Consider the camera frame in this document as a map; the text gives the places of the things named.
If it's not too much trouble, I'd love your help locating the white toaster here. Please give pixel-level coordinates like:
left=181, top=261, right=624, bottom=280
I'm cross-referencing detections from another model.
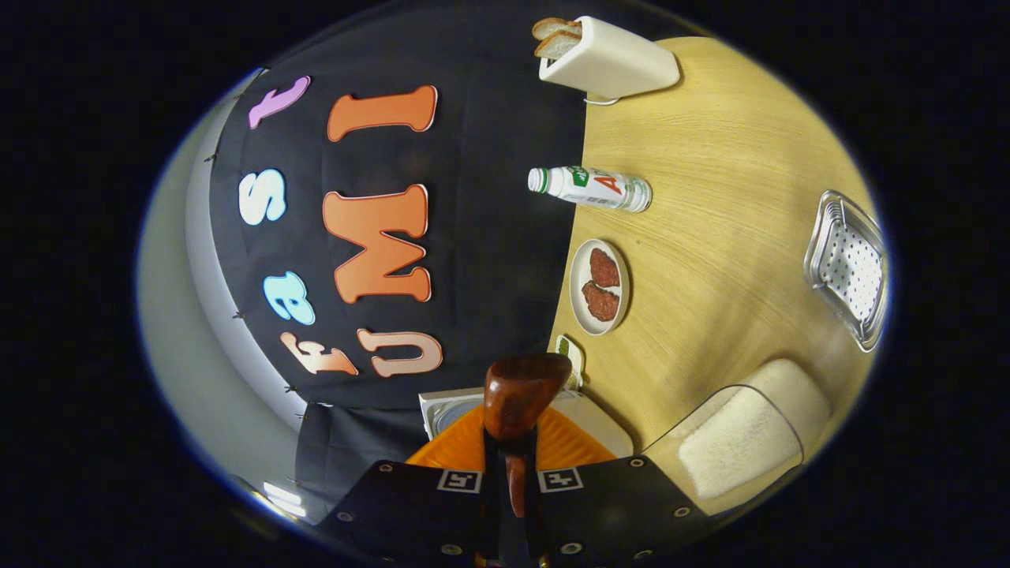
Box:
left=538, top=16, right=681, bottom=100

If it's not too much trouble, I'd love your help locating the ceiling light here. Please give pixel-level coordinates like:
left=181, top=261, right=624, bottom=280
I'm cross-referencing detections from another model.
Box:
left=260, top=480, right=307, bottom=520

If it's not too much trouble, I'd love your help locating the small divided condiment dish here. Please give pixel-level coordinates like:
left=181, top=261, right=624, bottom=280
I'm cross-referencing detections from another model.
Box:
left=555, top=334, right=586, bottom=392

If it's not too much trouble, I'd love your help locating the white rice cooker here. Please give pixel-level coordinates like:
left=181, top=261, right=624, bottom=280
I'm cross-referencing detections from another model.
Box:
left=417, top=387, right=635, bottom=462

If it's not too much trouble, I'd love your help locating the black backdrop cloth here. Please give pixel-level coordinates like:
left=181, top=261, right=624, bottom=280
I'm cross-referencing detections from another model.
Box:
left=184, top=0, right=687, bottom=525

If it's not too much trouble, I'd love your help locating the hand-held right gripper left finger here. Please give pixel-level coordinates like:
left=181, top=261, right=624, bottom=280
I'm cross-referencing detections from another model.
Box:
left=316, top=404, right=506, bottom=568

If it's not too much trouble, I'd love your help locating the white bottle with green label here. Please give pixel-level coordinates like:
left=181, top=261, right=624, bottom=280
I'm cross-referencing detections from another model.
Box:
left=527, top=165, right=653, bottom=214

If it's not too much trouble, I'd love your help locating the heap of white rice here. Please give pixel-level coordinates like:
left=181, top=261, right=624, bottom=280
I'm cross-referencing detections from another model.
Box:
left=677, top=387, right=806, bottom=499

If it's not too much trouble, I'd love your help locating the white oval plate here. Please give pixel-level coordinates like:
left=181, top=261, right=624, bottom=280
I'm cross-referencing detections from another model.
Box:
left=569, top=238, right=631, bottom=337

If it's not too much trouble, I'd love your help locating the brown wooden spoon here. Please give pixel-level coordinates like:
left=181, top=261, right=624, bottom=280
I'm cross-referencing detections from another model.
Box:
left=482, top=353, right=574, bottom=519

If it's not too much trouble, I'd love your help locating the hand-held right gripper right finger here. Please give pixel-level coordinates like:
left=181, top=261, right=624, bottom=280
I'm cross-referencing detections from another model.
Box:
left=525, top=426, right=715, bottom=568

